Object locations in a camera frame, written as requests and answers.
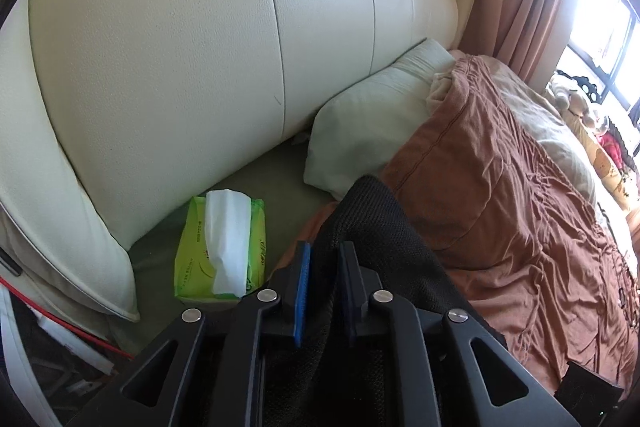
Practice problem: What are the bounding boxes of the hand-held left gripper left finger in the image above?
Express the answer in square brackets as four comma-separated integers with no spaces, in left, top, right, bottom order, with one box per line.
[65,241,314,427]

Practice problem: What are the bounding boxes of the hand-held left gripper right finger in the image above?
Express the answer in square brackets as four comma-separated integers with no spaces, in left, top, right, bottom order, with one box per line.
[337,242,582,427]

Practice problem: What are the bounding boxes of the black pants with bear-print lining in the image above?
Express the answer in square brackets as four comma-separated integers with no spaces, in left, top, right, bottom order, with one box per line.
[260,175,508,427]

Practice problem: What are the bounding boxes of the green bed sheet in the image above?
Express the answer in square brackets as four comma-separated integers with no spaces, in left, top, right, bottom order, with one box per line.
[125,139,347,358]

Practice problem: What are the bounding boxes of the green tissue pack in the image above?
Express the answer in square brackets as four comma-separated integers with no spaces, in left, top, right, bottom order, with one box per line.
[173,189,267,308]

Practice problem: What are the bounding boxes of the pale green pillow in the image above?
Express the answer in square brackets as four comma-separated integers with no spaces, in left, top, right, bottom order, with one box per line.
[303,38,458,201]

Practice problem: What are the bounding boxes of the brown blanket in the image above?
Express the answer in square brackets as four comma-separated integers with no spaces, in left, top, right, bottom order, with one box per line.
[300,56,640,395]

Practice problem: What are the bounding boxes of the red cloth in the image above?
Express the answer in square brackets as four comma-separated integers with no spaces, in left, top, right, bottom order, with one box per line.
[597,129,624,164]

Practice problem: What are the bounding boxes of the cream leather headboard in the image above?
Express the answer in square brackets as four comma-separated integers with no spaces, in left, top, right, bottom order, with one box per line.
[0,0,481,323]

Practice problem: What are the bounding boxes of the cream plush toy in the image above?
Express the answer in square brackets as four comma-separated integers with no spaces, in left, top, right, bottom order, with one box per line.
[580,97,609,128]

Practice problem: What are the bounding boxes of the beige plush toy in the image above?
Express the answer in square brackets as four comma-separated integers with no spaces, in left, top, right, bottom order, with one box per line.
[545,74,594,118]

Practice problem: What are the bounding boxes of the pink curtain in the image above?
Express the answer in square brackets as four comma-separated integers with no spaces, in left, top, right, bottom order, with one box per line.
[457,0,594,91]

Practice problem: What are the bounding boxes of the red cable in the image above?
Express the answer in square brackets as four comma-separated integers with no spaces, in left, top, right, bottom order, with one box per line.
[0,274,137,361]

